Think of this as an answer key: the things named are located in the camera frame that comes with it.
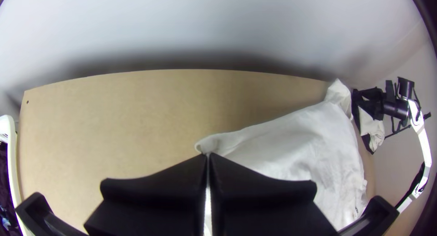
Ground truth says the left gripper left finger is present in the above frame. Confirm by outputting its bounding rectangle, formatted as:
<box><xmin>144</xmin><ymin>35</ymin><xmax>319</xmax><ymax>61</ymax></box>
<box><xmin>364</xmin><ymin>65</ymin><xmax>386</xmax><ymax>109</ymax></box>
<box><xmin>83</xmin><ymin>153</ymin><xmax>208</xmax><ymax>236</ymax></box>

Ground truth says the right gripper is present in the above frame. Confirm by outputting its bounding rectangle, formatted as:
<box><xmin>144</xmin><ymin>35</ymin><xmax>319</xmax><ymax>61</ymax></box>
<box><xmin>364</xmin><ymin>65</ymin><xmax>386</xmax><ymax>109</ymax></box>
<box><xmin>352</xmin><ymin>87</ymin><xmax>386</xmax><ymax>121</ymax></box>

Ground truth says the white laundry basket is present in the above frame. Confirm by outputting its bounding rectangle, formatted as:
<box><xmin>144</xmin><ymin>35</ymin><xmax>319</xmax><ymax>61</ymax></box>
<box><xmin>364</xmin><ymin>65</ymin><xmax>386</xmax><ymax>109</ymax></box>
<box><xmin>0</xmin><ymin>115</ymin><xmax>32</xmax><ymax>236</ymax></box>

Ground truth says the white t-shirt with orange print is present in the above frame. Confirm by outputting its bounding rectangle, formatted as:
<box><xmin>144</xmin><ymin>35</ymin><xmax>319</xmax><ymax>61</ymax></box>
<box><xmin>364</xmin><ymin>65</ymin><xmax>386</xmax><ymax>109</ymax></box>
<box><xmin>194</xmin><ymin>78</ymin><xmax>370</xmax><ymax>231</ymax></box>

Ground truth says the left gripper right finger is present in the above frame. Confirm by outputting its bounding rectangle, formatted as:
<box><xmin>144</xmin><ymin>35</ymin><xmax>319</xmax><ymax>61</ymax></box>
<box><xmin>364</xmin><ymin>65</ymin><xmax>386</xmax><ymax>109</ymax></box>
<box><xmin>209</xmin><ymin>152</ymin><xmax>339</xmax><ymax>236</ymax></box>

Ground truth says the heap of clothes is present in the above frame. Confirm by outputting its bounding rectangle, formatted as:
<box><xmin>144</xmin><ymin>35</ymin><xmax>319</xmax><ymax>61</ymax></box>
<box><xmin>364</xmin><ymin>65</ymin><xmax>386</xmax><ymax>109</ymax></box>
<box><xmin>0</xmin><ymin>142</ymin><xmax>17</xmax><ymax>236</ymax></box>

